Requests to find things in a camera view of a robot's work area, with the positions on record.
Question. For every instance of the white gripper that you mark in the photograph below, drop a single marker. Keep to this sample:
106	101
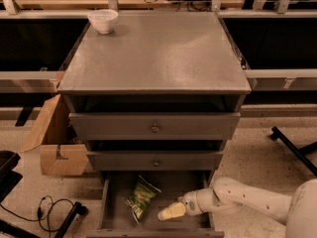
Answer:
190	204

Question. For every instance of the cardboard box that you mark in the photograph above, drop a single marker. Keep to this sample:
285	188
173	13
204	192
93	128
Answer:
51	135

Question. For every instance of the grey top drawer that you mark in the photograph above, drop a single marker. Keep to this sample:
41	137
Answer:
154	126

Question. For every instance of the grey middle drawer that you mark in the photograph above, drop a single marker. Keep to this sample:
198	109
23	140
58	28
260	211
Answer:
155	160

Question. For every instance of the green jalapeno chip bag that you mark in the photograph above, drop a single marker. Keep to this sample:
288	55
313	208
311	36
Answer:
141	198

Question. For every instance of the black stand leg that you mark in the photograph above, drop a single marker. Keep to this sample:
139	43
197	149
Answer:
300	153

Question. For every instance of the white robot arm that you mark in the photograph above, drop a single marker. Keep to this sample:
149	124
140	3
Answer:
227	196

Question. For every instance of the black bin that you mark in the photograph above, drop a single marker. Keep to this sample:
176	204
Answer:
8	178

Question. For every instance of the grey drawer cabinet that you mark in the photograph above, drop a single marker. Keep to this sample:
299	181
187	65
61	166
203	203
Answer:
156	62

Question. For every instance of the white bowl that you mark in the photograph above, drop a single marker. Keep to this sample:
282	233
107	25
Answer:
103	21

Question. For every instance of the grey open bottom drawer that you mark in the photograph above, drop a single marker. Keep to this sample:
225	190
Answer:
117	220

